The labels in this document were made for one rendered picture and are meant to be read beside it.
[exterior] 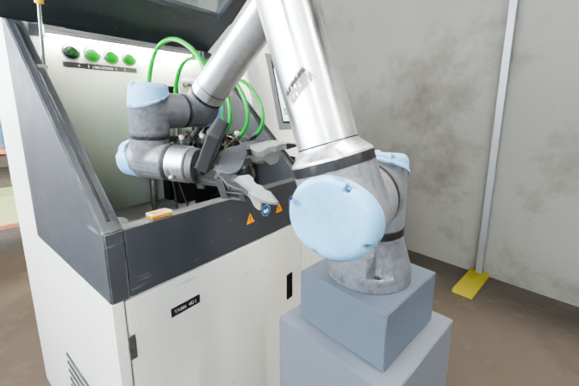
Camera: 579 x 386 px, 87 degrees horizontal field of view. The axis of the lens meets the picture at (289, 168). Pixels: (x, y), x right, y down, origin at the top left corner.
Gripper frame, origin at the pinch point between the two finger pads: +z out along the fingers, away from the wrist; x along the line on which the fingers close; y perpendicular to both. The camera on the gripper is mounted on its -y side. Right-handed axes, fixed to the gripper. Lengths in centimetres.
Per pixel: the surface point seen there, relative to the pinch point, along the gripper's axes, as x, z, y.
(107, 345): 28, -39, 36
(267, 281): -3, -12, 61
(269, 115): -67, -26, 39
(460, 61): -188, 80, 70
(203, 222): -1.4, -25.0, 25.8
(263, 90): -73, -29, 30
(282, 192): -26.2, -10.7, 40.1
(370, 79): -216, 20, 103
